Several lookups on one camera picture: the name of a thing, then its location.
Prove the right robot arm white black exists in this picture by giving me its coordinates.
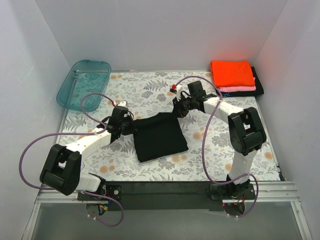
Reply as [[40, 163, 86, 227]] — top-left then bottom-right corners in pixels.
[[170, 80, 267, 199]]

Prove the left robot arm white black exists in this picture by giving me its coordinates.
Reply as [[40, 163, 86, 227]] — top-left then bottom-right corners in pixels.
[[39, 104, 133, 200]]

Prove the orange folded t-shirt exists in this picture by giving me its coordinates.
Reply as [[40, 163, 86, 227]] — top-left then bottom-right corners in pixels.
[[210, 60, 255, 87]]

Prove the pink folded t-shirt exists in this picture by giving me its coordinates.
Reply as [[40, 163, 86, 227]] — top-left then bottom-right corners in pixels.
[[218, 77, 257, 93]]

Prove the floral patterned table mat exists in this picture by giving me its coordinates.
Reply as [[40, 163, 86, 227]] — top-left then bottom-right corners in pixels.
[[49, 71, 281, 182]]

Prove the teal transparent plastic bin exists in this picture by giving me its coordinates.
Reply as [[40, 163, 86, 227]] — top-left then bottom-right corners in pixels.
[[56, 60, 112, 112]]

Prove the black folded t-shirt with logo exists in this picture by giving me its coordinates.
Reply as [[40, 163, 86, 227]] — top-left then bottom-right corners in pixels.
[[220, 66, 264, 98]]

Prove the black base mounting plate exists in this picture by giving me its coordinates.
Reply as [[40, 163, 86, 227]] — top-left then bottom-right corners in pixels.
[[77, 180, 257, 212]]

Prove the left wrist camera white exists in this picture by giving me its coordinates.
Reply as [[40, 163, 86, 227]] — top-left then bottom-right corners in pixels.
[[116, 101, 127, 107]]

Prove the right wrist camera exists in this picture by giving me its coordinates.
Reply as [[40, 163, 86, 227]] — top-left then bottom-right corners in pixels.
[[169, 84, 183, 101]]

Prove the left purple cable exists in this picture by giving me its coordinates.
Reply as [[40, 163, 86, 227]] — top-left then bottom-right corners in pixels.
[[19, 93, 125, 227]]

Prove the purple cable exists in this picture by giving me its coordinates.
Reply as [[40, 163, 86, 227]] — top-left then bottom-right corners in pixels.
[[170, 75, 259, 219], [19, 93, 125, 227]]

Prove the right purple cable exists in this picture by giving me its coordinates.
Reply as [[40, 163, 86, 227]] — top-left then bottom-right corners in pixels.
[[170, 75, 259, 219]]

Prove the aluminium frame rail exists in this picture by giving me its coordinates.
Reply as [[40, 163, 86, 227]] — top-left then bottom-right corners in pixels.
[[35, 181, 301, 204]]

